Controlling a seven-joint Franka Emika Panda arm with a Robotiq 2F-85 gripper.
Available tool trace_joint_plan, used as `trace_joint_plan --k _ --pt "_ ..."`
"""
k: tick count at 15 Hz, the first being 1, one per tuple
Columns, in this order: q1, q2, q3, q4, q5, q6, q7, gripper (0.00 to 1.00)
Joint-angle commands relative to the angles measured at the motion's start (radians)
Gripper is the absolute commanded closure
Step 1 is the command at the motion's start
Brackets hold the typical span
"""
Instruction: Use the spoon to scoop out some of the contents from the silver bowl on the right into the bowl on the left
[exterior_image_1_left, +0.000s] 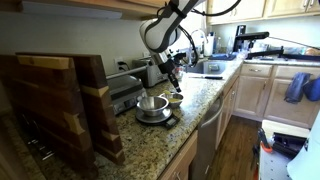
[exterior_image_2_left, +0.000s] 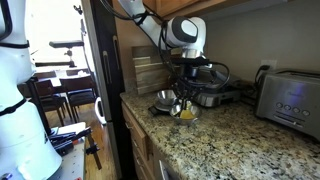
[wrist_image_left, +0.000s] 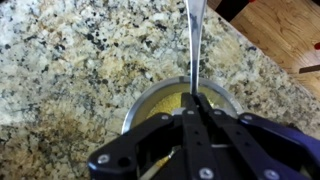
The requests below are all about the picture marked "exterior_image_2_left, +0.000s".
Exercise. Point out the white wall outlet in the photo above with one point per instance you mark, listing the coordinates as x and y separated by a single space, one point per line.
271 63

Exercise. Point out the wooden cutting board light inlays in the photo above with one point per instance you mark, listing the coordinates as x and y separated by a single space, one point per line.
150 76

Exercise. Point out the dining table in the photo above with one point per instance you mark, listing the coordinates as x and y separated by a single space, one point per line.
60 75

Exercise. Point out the wooden upper cabinet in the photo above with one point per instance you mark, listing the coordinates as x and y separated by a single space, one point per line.
180 6

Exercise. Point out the white robot cart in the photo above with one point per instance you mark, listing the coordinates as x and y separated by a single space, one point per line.
71 163

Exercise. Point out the stainless steel panini grill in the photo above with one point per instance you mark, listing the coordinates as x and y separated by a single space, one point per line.
220 95

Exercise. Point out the white round floor object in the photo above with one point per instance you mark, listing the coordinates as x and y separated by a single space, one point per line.
98 113

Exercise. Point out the black tools on cart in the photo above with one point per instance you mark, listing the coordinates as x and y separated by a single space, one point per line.
66 141

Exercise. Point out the dark dining chair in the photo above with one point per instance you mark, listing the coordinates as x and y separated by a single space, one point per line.
50 96
80 93

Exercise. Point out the black camera stand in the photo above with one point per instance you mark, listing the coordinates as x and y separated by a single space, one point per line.
66 45

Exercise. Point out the empty silver bowl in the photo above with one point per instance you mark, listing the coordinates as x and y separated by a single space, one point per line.
166 96

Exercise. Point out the silver bowl holding yellow grains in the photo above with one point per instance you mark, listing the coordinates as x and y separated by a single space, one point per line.
185 121

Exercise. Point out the black clamp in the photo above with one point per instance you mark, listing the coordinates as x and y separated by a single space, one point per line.
94 150

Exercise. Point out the stainless steel dishwasher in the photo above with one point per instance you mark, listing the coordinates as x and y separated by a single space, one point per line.
165 168

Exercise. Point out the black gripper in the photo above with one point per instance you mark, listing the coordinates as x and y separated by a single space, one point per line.
190 78

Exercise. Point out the wooden lower drawer cabinet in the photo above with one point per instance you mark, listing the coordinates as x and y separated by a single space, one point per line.
136 133

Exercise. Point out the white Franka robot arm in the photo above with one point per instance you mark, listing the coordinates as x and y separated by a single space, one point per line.
168 31

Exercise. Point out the black digital kitchen scale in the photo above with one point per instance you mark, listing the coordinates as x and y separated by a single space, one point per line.
154 110

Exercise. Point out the dark refrigerator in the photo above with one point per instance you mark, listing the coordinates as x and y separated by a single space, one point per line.
100 83

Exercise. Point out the stainless steel toaster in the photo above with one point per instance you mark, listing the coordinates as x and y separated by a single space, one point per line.
293 100

